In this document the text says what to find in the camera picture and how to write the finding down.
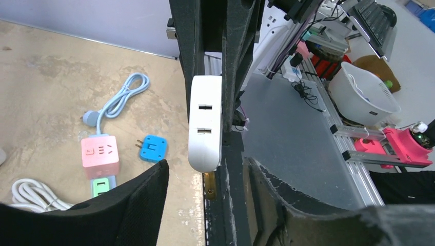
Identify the white plastic basin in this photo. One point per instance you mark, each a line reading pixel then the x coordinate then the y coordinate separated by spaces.
pixel 361 96

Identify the black keyboard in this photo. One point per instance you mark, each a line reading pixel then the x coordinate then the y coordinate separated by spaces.
pixel 377 25

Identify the white plug adapter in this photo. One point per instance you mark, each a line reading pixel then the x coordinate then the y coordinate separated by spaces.
pixel 205 129

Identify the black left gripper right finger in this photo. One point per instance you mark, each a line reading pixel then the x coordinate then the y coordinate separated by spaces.
pixel 278 214

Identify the light blue power strip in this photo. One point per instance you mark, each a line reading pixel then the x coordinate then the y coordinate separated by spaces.
pixel 112 181

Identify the green plug adapter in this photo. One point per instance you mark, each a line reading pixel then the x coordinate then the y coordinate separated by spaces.
pixel 99 186

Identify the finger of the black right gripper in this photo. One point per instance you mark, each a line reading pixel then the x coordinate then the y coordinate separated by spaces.
pixel 187 16
pixel 243 19

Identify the pink 3D printed fixture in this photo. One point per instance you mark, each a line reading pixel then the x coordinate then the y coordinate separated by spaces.
pixel 411 146

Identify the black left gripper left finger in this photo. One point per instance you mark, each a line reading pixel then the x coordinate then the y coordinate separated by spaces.
pixel 129 214

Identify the aluminium rail right table edge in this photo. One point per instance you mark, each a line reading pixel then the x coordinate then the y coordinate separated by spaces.
pixel 170 29

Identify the pink cube adapter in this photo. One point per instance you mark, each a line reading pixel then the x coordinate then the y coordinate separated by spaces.
pixel 100 156

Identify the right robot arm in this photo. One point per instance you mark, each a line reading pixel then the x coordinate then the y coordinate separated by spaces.
pixel 272 27

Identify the blue plug adapter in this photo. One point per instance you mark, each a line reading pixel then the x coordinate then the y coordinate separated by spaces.
pixel 152 148

